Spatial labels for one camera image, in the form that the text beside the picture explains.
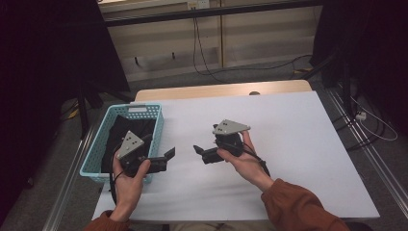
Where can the white table cover sheet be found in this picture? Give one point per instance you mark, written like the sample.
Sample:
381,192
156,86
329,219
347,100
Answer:
288,154

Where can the person's left hand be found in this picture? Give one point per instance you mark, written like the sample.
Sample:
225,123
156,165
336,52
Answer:
126,192

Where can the black curtain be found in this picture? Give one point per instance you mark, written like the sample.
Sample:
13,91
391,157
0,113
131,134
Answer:
369,48
48,64

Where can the aluminium floor rail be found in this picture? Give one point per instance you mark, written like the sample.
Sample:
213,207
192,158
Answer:
65,189
372,157

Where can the black horizontal bar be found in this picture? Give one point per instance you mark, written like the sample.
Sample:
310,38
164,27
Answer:
208,13

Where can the light blue plastic basket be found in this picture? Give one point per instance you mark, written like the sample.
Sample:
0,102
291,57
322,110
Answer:
96,150

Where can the white wall socket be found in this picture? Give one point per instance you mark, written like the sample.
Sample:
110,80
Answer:
198,4

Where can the white power plug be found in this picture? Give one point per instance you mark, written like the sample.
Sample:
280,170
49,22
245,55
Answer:
361,115

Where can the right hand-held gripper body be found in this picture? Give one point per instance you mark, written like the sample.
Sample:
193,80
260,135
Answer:
229,128

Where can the dark round table grommet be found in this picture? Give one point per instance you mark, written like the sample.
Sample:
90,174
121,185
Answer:
254,93

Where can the black metal stand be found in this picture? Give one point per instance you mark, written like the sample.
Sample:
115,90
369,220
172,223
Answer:
344,80
84,109

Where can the black cloth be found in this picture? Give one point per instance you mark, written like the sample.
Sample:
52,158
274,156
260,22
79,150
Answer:
118,131

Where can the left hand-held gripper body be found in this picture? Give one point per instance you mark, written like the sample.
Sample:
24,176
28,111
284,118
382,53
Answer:
130,146

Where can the person's right hand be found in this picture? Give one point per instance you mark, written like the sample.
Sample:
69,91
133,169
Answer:
248,168

